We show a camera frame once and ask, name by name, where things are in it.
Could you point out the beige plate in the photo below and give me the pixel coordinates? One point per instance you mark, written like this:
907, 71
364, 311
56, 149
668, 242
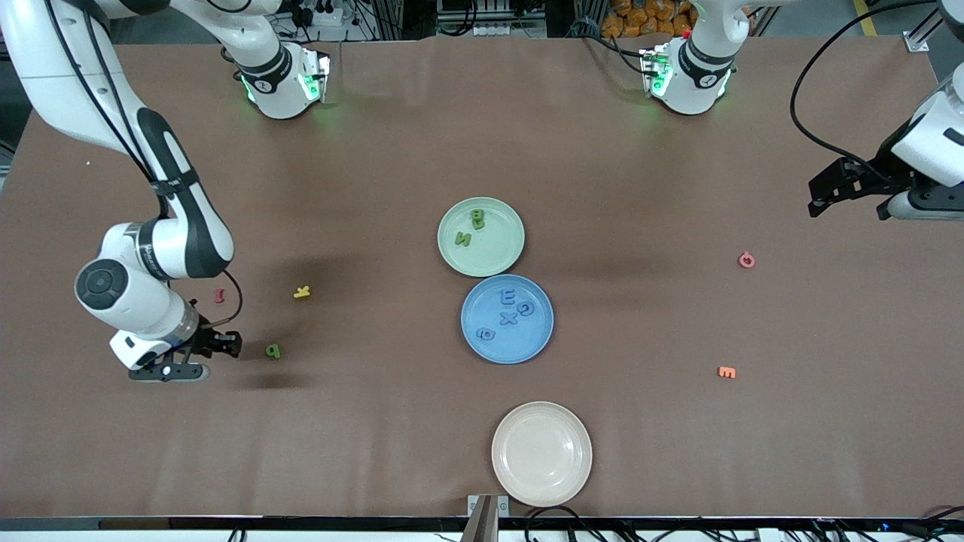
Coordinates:
541, 454

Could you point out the green letter N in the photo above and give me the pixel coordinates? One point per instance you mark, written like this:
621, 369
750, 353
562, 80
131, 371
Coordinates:
462, 239

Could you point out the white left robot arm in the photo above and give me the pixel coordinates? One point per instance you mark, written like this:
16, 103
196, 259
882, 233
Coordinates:
697, 75

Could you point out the small blue round letter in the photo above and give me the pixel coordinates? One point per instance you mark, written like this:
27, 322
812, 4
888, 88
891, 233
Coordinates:
486, 333

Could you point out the aluminium frame profile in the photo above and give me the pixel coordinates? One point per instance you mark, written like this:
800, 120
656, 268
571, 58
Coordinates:
917, 41

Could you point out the green letter q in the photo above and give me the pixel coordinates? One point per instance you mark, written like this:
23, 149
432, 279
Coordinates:
274, 350

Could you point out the grey metal bracket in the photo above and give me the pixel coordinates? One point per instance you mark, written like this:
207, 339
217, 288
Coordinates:
486, 523

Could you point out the bag of oranges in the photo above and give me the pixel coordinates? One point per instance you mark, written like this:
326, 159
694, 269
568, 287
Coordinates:
640, 15

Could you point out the light green plate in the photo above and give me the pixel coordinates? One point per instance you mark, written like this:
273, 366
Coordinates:
493, 252

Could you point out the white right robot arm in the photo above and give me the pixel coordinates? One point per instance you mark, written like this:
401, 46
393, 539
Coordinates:
75, 75

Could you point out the blue letter X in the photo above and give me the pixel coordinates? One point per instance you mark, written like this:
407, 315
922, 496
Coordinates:
509, 318

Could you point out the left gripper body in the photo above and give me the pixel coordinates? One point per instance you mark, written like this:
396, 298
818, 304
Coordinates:
887, 172

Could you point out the red round letter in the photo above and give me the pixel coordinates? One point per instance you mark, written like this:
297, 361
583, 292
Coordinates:
740, 261

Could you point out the blue plate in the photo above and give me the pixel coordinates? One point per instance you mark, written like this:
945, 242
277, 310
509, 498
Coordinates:
520, 342

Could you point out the white power strip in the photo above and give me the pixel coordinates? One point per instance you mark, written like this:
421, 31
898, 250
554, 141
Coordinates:
504, 30
324, 13

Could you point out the blue letter E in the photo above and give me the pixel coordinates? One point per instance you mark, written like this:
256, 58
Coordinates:
520, 309
508, 298

